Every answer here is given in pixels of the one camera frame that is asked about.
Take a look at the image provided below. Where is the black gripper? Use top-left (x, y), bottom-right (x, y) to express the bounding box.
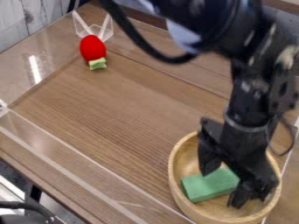
top-left (198, 117), bottom-right (281, 209)

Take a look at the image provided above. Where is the green rectangular block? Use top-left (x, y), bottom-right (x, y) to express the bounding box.
top-left (181, 168), bottom-right (240, 204)

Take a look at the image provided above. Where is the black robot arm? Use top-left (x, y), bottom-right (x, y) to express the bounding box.
top-left (99, 0), bottom-right (299, 208)

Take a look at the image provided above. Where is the brown wooden bowl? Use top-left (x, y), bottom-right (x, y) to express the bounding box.
top-left (169, 131), bottom-right (282, 224)

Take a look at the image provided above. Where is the black table leg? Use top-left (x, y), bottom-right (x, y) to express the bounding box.
top-left (30, 185), bottom-right (43, 202)

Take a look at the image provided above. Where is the red plush strawberry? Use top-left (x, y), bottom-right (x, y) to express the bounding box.
top-left (79, 35), bottom-right (109, 70)

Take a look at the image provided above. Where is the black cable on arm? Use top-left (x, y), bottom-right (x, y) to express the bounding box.
top-left (268, 116), bottom-right (299, 157)

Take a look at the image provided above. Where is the black cable under table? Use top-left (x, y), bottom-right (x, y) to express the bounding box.
top-left (0, 200), bottom-right (61, 224)

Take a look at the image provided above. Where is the clear acrylic corner bracket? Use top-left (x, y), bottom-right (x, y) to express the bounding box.
top-left (71, 11), bottom-right (114, 42)

